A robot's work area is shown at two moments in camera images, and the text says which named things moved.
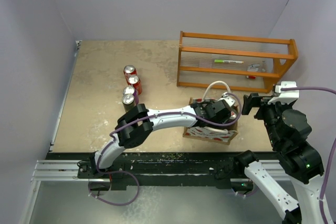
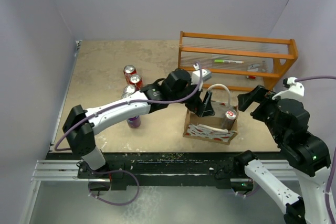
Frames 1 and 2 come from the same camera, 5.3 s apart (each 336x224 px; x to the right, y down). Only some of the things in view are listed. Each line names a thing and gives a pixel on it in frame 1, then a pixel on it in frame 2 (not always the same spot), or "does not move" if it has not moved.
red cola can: [135, 81] does not move
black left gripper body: [221, 120] to [188, 92]
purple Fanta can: [129, 89] does not move
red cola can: [129, 71] does not move
